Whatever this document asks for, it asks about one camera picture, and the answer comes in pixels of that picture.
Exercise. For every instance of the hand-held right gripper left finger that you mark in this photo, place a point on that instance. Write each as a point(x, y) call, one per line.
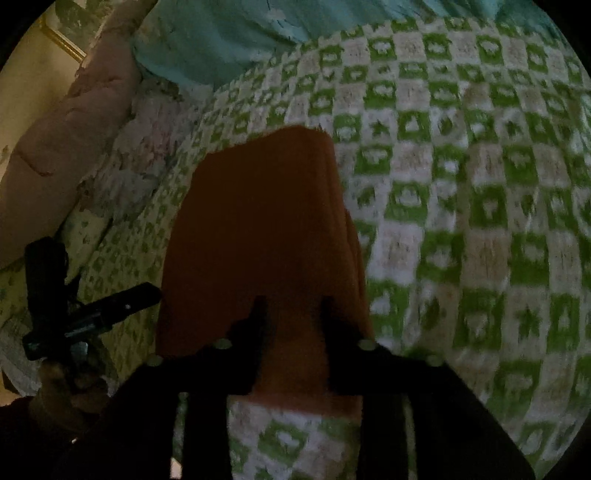
point(256, 332)

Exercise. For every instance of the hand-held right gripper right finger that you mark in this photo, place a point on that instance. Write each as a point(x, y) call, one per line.
point(333, 332)

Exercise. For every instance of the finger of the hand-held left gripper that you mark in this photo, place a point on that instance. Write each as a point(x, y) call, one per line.
point(122, 302)
point(46, 286)

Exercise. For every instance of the orange knit sweater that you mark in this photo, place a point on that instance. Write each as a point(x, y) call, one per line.
point(258, 221)

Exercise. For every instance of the person's left forearm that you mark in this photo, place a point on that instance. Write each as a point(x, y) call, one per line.
point(51, 436)

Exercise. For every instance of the person's left hand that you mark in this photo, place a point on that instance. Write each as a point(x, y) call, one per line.
point(78, 383)

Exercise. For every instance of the light green leaf-print sheet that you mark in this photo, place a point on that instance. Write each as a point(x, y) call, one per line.
point(87, 244)

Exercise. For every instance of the beige quilted pillow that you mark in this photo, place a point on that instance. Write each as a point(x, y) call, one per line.
point(60, 152)

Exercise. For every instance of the green checked blanket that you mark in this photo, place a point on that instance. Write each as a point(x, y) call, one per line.
point(461, 230)

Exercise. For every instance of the pink floral sheet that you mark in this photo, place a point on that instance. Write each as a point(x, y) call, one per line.
point(143, 138)

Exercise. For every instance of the gold framed picture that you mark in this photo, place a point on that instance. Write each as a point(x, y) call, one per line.
point(69, 21)

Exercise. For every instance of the blue floral quilt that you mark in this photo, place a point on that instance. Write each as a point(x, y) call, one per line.
point(221, 37)

